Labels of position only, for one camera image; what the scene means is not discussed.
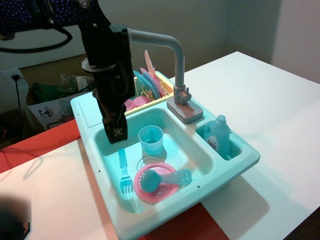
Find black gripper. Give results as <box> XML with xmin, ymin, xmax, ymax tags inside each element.
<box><xmin>80</xmin><ymin>23</ymin><xmax>135</xmax><ymax>144</ymax></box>

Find grey toy faucet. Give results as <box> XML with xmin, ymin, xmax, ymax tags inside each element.
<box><xmin>128</xmin><ymin>29</ymin><xmax>204</xmax><ymax>124</ymax></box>

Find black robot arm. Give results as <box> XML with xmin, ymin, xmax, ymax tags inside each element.
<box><xmin>0</xmin><ymin>0</ymin><xmax>135</xmax><ymax>144</ymax></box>

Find pink cup in rack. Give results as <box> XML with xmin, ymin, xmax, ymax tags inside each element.
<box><xmin>124</xmin><ymin>99</ymin><xmax>134</xmax><ymax>112</ymax></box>

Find blue plate in rack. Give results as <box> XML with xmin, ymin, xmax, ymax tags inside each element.
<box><xmin>133</xmin><ymin>70</ymin><xmax>160</xmax><ymax>100</ymax></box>

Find blue cup in sink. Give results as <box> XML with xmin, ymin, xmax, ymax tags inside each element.
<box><xmin>138</xmin><ymin>125</ymin><xmax>164</xmax><ymax>155</ymax></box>

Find yellow dish rack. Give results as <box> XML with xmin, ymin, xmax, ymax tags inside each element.
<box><xmin>125</xmin><ymin>71</ymin><xmax>174</xmax><ymax>117</ymax></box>

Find pink plate in rack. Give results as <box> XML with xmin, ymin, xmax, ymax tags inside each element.
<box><xmin>140</xmin><ymin>67</ymin><xmax>165</xmax><ymax>97</ymax></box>

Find pink knife in rack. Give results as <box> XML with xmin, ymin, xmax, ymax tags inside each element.
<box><xmin>144</xmin><ymin>50</ymin><xmax>156</xmax><ymax>76</ymax></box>

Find cardboard box with clutter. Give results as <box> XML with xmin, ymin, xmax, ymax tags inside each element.
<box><xmin>20</xmin><ymin>54</ymin><xmax>94</xmax><ymax>131</ymax></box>

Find blue toy fork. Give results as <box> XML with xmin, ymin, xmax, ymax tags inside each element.
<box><xmin>118</xmin><ymin>148</ymin><xmax>134</xmax><ymax>194</ymax></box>

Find teal toy sink basin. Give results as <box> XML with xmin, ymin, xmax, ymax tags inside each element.
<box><xmin>70</xmin><ymin>93</ymin><xmax>260</xmax><ymax>240</ymax></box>

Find blue toy spoon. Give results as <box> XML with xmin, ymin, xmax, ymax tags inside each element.
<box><xmin>140</xmin><ymin>169</ymin><xmax>192</xmax><ymax>193</ymax></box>

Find red mat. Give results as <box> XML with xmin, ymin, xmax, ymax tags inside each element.
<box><xmin>0</xmin><ymin>120</ymin><xmax>81</xmax><ymax>173</ymax></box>

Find pink toy plate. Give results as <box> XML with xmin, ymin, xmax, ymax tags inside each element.
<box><xmin>133</xmin><ymin>162</ymin><xmax>179</xmax><ymax>204</ymax></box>

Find blue dish soap bottle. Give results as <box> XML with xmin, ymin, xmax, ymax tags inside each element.
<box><xmin>203</xmin><ymin>115</ymin><xmax>231</xmax><ymax>159</ymax></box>

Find black cable loop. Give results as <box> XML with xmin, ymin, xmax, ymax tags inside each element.
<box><xmin>0</xmin><ymin>24</ymin><xmax>73</xmax><ymax>53</ymax></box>

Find white wall outlet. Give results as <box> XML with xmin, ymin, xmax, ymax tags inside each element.
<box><xmin>2</xmin><ymin>67</ymin><xmax>29</xmax><ymax>92</ymax></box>

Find black power cord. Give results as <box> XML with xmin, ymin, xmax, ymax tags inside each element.
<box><xmin>10</xmin><ymin>73</ymin><xmax>24</xmax><ymax>121</ymax></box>

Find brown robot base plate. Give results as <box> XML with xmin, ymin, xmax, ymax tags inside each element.
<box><xmin>0</xmin><ymin>194</ymin><xmax>31</xmax><ymax>240</ymax></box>

